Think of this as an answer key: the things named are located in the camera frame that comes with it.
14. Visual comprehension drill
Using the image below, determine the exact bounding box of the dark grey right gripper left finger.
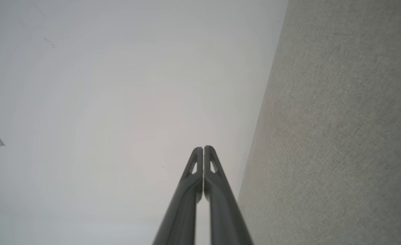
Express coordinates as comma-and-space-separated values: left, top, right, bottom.
152, 147, 204, 245

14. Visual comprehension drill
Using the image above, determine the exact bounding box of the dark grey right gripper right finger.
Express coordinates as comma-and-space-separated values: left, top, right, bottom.
204, 145, 254, 245

